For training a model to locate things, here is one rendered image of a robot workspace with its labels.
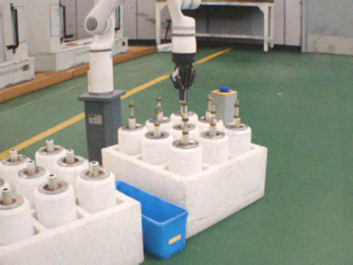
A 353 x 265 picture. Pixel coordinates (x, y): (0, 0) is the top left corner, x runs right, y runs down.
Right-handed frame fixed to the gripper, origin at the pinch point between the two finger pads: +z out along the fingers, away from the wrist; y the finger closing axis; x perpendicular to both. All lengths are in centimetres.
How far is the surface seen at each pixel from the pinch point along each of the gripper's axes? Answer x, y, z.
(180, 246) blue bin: -16.5, -30.1, 33.4
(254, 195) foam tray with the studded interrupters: -22.5, 8.5, 32.7
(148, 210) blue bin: -2.2, -24.1, 28.9
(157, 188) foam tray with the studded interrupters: -3.6, -20.9, 22.4
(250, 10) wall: 170, 488, -22
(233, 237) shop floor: -25.9, -15.8, 35.2
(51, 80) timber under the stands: 208, 129, 32
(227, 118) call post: -2.8, 27.0, 13.4
